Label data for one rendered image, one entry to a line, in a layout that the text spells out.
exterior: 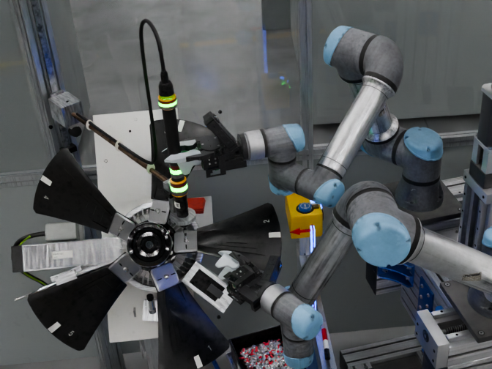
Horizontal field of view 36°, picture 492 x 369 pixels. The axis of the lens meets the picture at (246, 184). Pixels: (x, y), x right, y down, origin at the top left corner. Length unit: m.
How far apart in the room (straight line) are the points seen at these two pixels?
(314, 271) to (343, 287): 1.33
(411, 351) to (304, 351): 1.25
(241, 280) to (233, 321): 1.38
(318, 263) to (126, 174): 0.74
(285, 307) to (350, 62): 0.69
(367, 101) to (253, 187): 0.96
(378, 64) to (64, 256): 1.03
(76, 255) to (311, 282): 0.71
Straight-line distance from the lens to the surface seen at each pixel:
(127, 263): 2.10
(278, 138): 1.95
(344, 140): 1.96
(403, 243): 1.66
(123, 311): 2.33
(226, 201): 2.88
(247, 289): 1.91
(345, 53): 2.08
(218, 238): 2.07
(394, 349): 3.10
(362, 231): 1.65
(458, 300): 2.13
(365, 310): 3.33
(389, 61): 2.03
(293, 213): 2.35
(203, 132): 2.07
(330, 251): 1.86
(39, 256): 2.25
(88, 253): 2.22
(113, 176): 2.35
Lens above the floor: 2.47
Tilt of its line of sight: 34 degrees down
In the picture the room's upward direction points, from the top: 4 degrees counter-clockwise
